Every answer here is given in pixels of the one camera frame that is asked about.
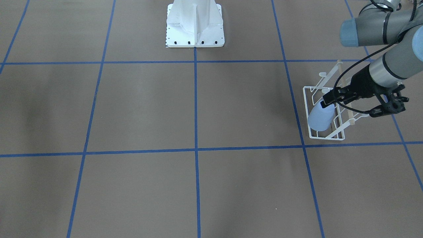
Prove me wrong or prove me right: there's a white wire cup holder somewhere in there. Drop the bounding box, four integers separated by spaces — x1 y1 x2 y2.
302 60 369 141

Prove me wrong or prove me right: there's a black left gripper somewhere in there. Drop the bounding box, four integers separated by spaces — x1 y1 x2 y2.
320 65 379 108

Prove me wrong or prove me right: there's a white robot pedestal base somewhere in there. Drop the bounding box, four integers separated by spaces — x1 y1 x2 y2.
165 0 225 48

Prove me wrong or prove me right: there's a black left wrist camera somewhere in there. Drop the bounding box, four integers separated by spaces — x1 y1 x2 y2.
369 83 409 118

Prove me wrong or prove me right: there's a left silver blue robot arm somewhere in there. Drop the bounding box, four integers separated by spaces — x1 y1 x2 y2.
321 0 422 116

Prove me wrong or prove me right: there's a black camera cable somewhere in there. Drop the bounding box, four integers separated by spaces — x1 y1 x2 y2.
333 0 417 114

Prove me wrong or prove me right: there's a brown paper table cover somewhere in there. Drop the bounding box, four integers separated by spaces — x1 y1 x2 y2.
0 0 422 238

